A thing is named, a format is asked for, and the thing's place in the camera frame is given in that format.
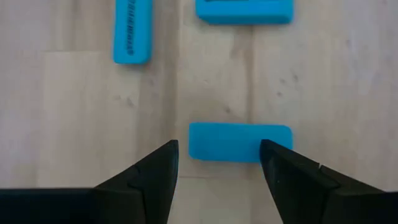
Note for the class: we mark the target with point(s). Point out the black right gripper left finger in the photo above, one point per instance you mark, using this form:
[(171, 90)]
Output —
[(146, 193)]

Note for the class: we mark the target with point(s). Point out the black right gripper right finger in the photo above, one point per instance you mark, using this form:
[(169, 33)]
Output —
[(304, 196)]

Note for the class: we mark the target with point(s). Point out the blue rectangular eraser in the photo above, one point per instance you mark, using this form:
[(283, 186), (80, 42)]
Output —
[(140, 46), (224, 141), (245, 14)]

